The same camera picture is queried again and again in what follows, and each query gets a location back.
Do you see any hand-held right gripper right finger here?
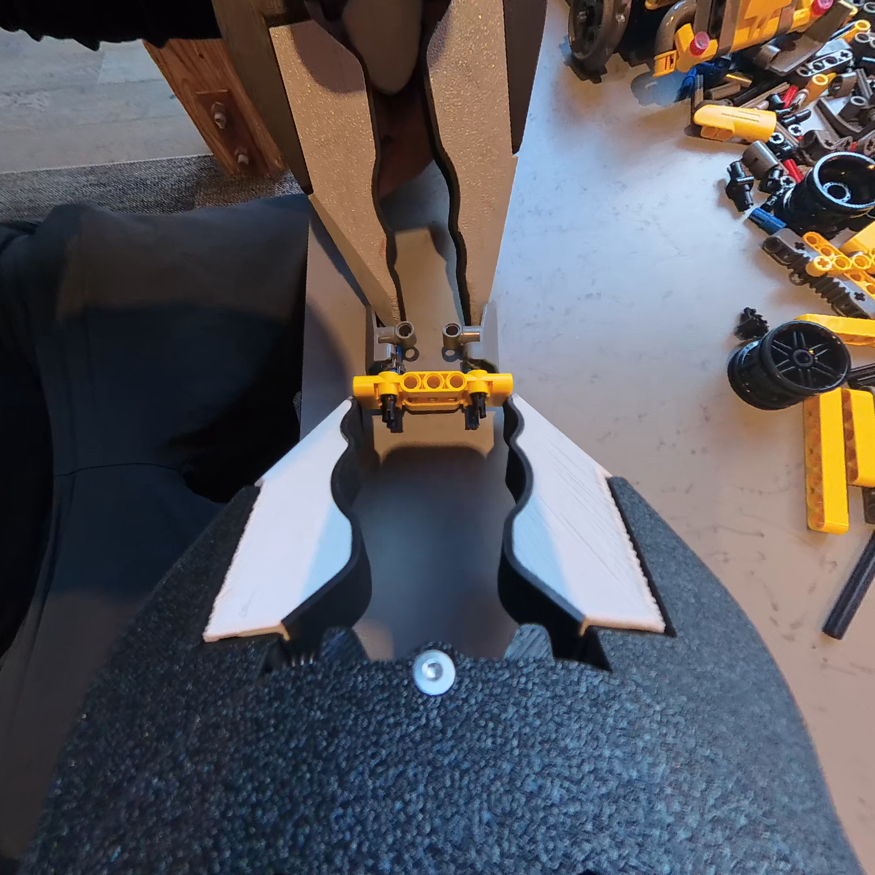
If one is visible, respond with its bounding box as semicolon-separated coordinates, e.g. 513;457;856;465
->
500;393;667;650

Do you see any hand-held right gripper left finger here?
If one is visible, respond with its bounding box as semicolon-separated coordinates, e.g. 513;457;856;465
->
201;398;373;650

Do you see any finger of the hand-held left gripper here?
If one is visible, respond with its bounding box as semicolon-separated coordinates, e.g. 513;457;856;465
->
211;0;406;324
422;0;549;325

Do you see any yellow beam frame with pins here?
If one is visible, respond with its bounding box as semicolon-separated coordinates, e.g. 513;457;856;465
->
352;369;514;433

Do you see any grey and yellow brick assembly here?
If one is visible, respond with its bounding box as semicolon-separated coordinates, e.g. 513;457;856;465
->
365;301;500;377

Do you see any wooden desk leg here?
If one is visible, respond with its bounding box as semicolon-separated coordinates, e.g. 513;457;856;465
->
144;37;302;182

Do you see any grey desk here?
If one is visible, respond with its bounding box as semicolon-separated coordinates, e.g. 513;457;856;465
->
299;0;875;862

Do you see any yellow rounded panel piece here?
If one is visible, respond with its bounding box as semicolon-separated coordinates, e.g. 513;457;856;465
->
692;104;778;141

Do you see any person's dark clothing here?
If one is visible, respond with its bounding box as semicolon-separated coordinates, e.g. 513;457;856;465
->
0;198;309;855

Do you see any black axle rod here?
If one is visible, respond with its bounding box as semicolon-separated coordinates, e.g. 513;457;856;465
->
822;533;875;640

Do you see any black spoked wheel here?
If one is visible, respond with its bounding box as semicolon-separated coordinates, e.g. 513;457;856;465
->
726;321;852;411

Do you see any pile of building brick pieces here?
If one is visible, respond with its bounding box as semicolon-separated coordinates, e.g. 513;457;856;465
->
690;0;875;534

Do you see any black deep wheel rim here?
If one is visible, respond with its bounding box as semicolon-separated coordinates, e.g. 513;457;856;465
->
786;152;875;233

